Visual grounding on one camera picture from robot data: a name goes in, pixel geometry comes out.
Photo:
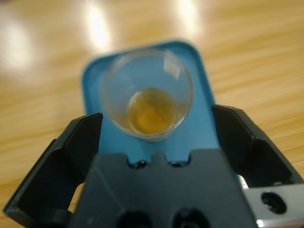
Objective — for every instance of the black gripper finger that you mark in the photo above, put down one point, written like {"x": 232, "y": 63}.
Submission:
{"x": 254, "y": 152}
{"x": 61, "y": 161}

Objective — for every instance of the clear drinking glass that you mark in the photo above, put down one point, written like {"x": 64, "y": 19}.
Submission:
{"x": 149, "y": 95}

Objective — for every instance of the blue rectangular tray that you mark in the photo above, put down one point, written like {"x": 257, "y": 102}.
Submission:
{"x": 152, "y": 145}

